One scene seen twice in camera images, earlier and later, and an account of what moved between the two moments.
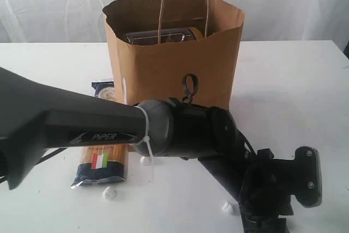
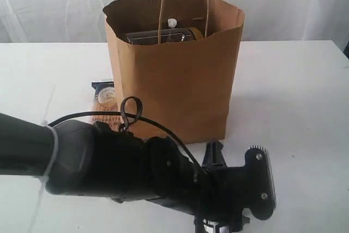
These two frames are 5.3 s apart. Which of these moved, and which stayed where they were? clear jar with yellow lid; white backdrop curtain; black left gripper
Moved: black left gripper
Stayed: clear jar with yellow lid; white backdrop curtain
